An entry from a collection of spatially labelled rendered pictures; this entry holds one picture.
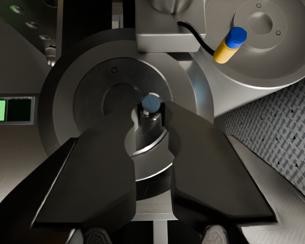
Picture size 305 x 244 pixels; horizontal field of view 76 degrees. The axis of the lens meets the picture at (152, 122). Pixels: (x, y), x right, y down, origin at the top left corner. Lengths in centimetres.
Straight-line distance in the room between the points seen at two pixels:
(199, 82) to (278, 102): 13
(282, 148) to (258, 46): 13
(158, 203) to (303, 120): 36
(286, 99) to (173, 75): 15
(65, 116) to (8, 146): 43
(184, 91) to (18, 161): 49
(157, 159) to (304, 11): 19
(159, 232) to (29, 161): 36
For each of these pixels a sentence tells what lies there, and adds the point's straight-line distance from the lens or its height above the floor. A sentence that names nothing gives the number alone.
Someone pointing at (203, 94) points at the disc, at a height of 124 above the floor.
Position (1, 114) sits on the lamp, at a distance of 61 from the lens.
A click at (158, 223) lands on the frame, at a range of 53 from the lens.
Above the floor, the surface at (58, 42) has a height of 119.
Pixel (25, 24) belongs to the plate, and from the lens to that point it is 51.
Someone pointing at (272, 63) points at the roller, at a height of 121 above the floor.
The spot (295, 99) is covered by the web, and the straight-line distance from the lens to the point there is 26.
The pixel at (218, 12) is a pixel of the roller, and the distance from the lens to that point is 21.
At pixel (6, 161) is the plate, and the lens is 60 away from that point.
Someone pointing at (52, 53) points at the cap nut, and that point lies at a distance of 58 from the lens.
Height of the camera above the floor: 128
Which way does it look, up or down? 7 degrees down
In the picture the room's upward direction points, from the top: 179 degrees clockwise
